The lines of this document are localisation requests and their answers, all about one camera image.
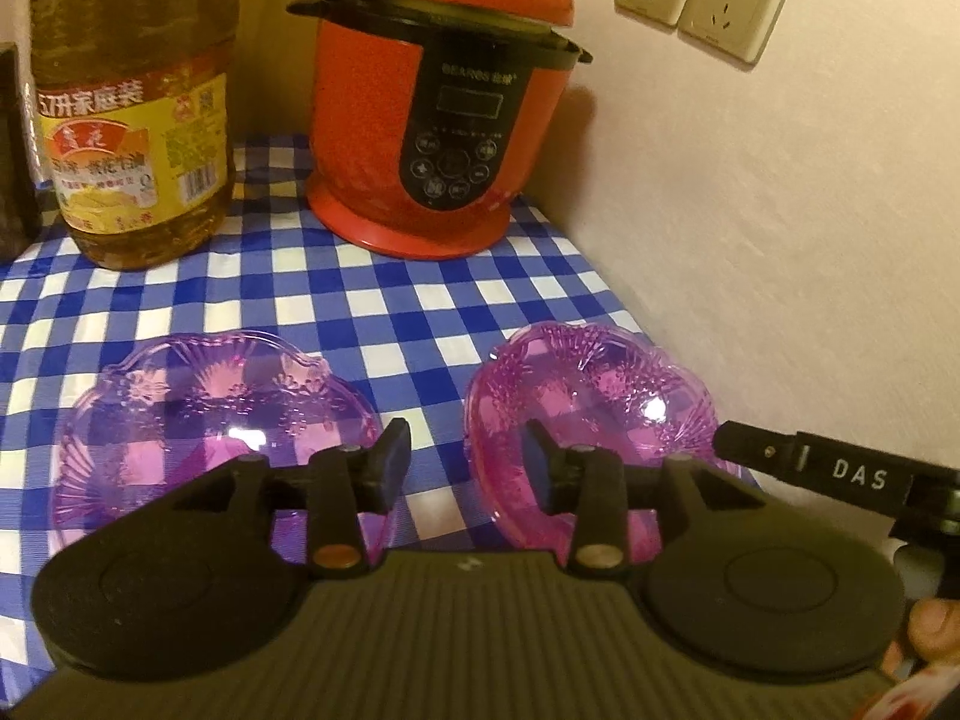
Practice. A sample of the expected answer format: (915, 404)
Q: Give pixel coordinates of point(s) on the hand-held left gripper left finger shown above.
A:
(391, 459)

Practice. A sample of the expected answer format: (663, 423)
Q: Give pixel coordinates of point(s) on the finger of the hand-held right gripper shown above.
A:
(754, 448)

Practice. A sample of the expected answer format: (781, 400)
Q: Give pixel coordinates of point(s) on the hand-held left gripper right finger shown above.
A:
(537, 459)

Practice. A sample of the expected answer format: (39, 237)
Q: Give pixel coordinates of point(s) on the pink transparent plastic bowl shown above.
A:
(187, 405)
(600, 390)

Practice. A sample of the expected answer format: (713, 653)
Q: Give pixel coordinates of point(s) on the person's right hand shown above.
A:
(934, 634)

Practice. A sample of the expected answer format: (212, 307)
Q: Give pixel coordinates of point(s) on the blue white checkered tablecloth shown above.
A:
(450, 300)

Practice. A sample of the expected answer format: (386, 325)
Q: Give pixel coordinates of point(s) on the red electric pressure cooker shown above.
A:
(375, 127)

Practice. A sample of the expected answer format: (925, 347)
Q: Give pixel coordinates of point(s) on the large cooking oil bottle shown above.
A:
(135, 127)

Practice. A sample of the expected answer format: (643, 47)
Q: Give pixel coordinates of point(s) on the dark brown canister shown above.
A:
(15, 165)

